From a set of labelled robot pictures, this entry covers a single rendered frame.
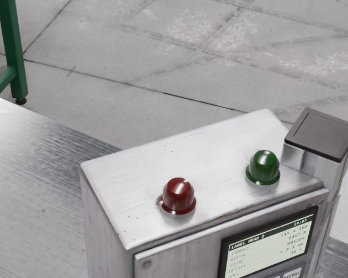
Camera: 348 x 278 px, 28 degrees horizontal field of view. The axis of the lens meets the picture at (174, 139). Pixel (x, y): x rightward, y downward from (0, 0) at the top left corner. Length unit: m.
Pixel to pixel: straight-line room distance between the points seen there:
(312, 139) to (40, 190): 0.95
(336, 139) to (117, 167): 0.16
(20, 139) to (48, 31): 1.88
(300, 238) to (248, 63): 2.65
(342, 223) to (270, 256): 0.85
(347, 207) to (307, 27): 2.13
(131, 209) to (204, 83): 2.55
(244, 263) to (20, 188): 0.93
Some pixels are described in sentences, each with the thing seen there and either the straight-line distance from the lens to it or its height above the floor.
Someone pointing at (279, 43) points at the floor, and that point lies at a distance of 3.33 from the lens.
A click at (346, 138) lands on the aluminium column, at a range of 0.53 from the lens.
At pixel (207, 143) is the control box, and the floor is 1.47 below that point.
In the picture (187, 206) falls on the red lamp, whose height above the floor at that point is 1.48.
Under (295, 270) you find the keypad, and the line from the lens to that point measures 0.59.
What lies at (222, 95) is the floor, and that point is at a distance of 2.97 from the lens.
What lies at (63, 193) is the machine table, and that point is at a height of 0.83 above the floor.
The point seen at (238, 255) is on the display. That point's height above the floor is 1.44.
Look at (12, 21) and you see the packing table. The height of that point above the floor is 0.40.
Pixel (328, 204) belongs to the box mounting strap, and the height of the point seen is 1.45.
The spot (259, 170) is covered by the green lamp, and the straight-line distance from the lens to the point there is 0.50.
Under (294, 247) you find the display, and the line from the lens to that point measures 0.55.
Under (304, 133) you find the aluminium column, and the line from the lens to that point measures 0.53.
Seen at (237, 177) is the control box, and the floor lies 1.47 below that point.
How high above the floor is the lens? 1.84
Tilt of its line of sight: 42 degrees down
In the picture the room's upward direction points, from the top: 3 degrees clockwise
